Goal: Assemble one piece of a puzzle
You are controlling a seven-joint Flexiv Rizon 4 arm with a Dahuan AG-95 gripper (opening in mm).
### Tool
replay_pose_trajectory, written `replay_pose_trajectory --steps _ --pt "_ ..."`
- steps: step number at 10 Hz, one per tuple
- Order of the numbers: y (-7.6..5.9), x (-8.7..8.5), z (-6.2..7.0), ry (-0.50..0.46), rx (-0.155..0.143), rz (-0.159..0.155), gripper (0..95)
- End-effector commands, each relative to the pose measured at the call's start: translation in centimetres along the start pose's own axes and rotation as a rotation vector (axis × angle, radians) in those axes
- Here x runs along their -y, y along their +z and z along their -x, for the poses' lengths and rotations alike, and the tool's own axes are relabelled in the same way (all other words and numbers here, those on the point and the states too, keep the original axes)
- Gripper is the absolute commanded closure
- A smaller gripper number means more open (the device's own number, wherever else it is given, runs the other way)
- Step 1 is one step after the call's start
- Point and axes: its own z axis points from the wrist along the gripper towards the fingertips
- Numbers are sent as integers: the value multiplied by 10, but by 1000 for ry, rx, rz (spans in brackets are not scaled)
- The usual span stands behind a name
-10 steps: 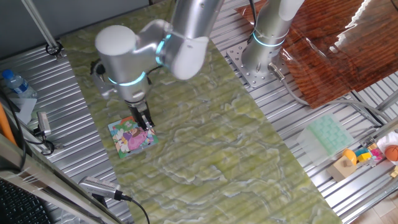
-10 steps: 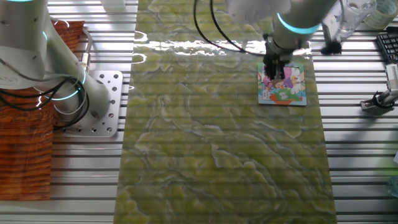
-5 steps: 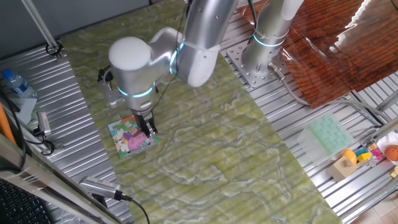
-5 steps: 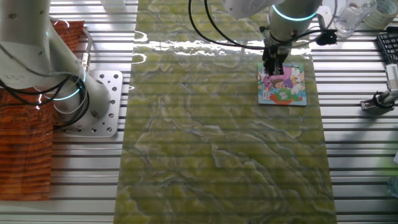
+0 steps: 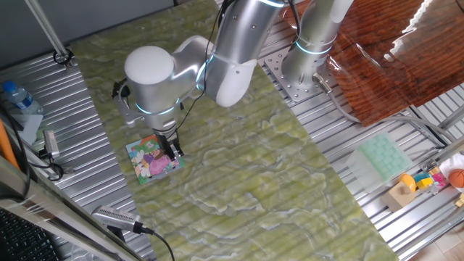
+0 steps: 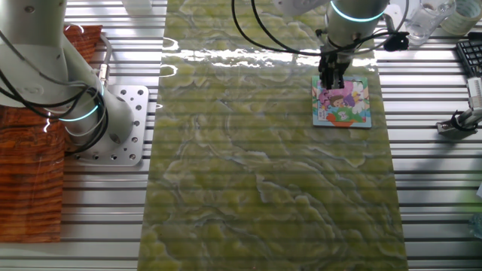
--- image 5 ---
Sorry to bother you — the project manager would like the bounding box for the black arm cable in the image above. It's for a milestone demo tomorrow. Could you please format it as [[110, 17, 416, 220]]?
[[175, 0, 233, 132]]

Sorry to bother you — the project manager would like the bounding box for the aluminium pole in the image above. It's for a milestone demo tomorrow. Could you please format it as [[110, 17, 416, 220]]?
[[24, 0, 75, 70]]

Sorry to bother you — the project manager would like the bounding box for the white cloth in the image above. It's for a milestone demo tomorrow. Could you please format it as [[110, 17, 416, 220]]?
[[437, 152, 464, 182]]

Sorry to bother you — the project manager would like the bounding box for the wrist camera with grey bracket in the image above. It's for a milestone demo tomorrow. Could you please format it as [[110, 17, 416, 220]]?
[[111, 78, 146, 128]]

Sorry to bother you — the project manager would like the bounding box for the butterfly girl puzzle board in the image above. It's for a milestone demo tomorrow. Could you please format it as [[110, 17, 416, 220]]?
[[125, 134, 186, 186]]

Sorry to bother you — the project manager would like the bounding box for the grey cable with metal connector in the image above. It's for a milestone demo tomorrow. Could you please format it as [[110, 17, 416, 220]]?
[[312, 72, 458, 146]]

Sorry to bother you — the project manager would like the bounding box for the orange toy basketball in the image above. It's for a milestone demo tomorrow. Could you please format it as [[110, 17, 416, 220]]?
[[448, 168, 464, 189]]

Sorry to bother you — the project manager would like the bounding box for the black cable ring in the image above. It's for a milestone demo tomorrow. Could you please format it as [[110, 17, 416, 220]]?
[[53, 48, 75, 66]]

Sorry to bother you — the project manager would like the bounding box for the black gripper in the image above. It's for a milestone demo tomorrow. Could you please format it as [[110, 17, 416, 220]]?
[[154, 127, 185, 162]]

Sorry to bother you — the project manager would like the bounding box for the green plastic grid tray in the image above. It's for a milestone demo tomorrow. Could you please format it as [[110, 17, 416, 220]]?
[[345, 132, 413, 193]]

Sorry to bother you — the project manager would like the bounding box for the black cable loop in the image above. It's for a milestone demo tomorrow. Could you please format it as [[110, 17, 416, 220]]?
[[289, 0, 302, 50]]

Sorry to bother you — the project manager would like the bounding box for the aluminium frame beam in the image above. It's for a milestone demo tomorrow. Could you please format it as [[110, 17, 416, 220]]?
[[0, 155, 146, 261]]

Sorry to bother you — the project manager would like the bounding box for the black keyboard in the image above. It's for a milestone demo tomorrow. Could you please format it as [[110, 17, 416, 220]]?
[[0, 209, 61, 261]]

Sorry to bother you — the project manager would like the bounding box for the silver robot mounting plate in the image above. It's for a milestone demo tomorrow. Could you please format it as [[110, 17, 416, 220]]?
[[263, 46, 336, 103]]

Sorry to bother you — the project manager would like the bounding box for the aluminium frame bar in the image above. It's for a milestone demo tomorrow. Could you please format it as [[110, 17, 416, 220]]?
[[433, 136, 464, 164]]

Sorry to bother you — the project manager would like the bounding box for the white paper card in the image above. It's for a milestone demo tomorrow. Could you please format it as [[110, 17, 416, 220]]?
[[9, 112, 44, 146]]

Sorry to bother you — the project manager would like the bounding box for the wooden cube block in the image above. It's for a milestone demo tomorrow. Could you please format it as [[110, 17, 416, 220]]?
[[380, 181, 417, 213]]

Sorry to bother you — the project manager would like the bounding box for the orange toy egg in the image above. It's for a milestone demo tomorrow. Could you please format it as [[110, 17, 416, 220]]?
[[398, 173, 417, 193]]

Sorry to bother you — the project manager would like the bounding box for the green marble pattern mat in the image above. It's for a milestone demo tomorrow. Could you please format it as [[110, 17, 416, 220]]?
[[70, 0, 399, 261]]

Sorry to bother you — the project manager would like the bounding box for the black camera cable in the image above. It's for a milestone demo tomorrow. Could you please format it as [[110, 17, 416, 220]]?
[[133, 223, 176, 261]]

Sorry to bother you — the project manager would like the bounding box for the orange bar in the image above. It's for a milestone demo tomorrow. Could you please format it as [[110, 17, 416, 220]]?
[[0, 119, 20, 170]]

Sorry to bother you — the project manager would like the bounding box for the blue cap water bottle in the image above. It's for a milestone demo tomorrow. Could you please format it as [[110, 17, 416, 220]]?
[[2, 80, 44, 115]]

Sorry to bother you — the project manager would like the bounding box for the yellow toy block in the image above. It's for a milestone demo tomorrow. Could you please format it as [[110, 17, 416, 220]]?
[[415, 177, 434, 190]]

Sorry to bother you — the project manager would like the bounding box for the pink toy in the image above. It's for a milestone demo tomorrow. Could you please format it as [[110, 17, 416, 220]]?
[[431, 172, 447, 188]]

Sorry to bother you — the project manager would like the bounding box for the brown wood grain sheet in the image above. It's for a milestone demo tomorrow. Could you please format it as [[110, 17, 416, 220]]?
[[273, 0, 464, 128]]

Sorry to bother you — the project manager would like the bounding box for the silver depth camera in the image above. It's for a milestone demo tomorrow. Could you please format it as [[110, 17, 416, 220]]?
[[42, 129, 61, 160], [90, 204, 141, 233]]

